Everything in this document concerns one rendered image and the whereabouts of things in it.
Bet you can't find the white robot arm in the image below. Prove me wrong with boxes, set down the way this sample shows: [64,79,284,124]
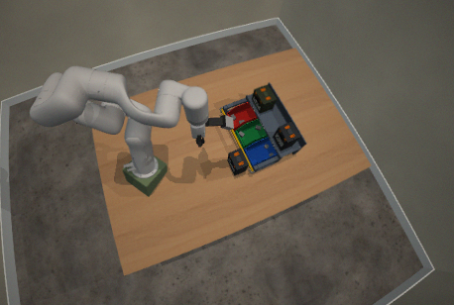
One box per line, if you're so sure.
[30,66,234,178]

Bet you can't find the green open bin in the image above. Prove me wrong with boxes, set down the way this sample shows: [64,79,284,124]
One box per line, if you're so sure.
[235,119,267,149]

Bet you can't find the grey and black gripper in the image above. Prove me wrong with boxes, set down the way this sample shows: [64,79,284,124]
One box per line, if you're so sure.
[188,120,208,147]

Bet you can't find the grey metal shelf rack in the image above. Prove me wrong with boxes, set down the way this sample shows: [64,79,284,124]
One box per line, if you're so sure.
[219,82,307,173]

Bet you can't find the red bin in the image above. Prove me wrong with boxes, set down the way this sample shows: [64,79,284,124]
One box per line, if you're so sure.
[226,102,258,131]

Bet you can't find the blue open bin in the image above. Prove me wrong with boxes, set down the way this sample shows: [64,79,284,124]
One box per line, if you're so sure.
[244,137,277,167]

